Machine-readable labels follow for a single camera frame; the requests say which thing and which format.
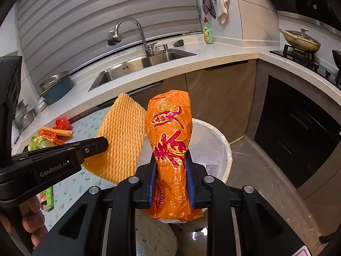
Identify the stainless steel sink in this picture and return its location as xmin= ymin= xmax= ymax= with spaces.
xmin=88 ymin=48 xmax=198 ymax=92

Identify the black built-in oven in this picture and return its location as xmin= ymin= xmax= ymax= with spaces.
xmin=253 ymin=75 xmax=341 ymax=189

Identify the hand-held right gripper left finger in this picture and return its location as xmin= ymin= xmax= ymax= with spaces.
xmin=32 ymin=149 xmax=158 ymax=256

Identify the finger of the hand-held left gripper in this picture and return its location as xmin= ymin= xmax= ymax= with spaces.
xmin=75 ymin=137 xmax=109 ymax=164

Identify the small steel bowl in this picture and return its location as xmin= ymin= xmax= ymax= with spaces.
xmin=17 ymin=109 xmax=36 ymax=129

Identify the wok with glass lid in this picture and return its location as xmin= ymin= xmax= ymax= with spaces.
xmin=279 ymin=27 xmax=322 ymax=54

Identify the small orange waffle sponge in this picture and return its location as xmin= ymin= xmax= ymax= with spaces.
xmin=83 ymin=93 xmax=147 ymax=185

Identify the person's left hand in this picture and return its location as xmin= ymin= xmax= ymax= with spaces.
xmin=21 ymin=195 xmax=49 ymax=249

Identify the green dish soap bottle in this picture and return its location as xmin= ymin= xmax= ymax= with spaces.
xmin=202 ymin=17 xmax=215 ymax=45

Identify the green yellow snack bag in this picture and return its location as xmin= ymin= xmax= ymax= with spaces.
xmin=27 ymin=135 xmax=55 ymax=212

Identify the orange foam net sheet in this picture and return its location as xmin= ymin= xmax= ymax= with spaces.
xmin=38 ymin=127 xmax=74 ymax=139

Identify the red plastic wrapper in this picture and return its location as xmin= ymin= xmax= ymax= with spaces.
xmin=55 ymin=117 xmax=71 ymax=131

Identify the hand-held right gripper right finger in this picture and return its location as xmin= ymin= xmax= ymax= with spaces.
xmin=185 ymin=149 xmax=309 ymax=256

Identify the orange foil wrapper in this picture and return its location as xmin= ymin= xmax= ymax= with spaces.
xmin=141 ymin=89 xmax=203 ymax=222

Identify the black gas stove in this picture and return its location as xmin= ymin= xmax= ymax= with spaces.
xmin=269 ymin=44 xmax=341 ymax=86

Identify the floral tablecloth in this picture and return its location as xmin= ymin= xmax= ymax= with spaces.
xmin=12 ymin=107 xmax=178 ymax=256

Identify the translucent white bin liner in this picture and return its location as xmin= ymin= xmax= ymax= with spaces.
xmin=191 ymin=119 xmax=232 ymax=182

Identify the large steel bowl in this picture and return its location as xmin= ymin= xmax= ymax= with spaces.
xmin=39 ymin=71 xmax=70 ymax=93

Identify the chrome faucet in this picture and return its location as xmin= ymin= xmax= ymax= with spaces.
xmin=107 ymin=18 xmax=158 ymax=58

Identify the beige trash bin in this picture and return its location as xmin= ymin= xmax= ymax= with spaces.
xmin=136 ymin=119 xmax=233 ymax=233

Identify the steel steamer pot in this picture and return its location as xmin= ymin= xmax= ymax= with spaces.
xmin=14 ymin=99 xmax=29 ymax=118

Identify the cream hanging cloth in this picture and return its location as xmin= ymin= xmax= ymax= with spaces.
xmin=210 ymin=0 xmax=230 ymax=25

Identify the wooden base cabinet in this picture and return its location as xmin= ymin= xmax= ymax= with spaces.
xmin=130 ymin=60 xmax=257 ymax=145

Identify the grey window blind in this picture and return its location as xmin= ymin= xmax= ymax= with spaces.
xmin=14 ymin=0 xmax=203 ymax=73

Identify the blue plastic basin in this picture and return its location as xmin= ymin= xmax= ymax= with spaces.
xmin=40 ymin=77 xmax=74 ymax=105

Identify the purple hanging cloth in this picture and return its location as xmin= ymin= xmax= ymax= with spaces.
xmin=202 ymin=0 xmax=216 ymax=20

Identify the flat steel pan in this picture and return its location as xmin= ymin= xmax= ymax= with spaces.
xmin=32 ymin=96 xmax=49 ymax=116

